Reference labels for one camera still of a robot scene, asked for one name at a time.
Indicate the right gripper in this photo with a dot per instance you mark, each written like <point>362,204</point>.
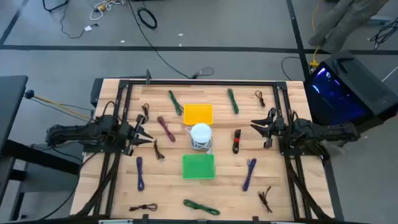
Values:
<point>277,127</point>

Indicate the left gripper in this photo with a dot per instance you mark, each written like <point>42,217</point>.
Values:
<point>129,135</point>

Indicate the yellow plastic basket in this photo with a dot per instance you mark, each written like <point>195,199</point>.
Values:
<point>198,114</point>

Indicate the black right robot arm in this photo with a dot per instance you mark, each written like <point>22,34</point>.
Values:
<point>326,132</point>

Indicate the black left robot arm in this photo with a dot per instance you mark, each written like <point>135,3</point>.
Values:
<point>77,133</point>

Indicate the white dome lamp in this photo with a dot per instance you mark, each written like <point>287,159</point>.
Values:
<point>201,133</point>

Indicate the green plastic basket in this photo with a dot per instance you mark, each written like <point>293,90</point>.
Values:
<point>199,166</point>

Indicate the black computer case blue light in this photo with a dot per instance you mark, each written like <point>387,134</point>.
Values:
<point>367,84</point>

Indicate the yellow rod with black knob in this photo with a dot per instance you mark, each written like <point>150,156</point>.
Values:
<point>29,94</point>

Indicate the person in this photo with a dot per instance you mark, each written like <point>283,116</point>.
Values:
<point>342,21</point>

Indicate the black desk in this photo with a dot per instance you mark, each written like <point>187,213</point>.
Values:
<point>11,102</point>

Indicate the grey desk base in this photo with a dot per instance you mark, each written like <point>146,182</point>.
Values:
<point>381,21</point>

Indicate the black metal table frame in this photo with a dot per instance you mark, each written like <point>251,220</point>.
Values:
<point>202,82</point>

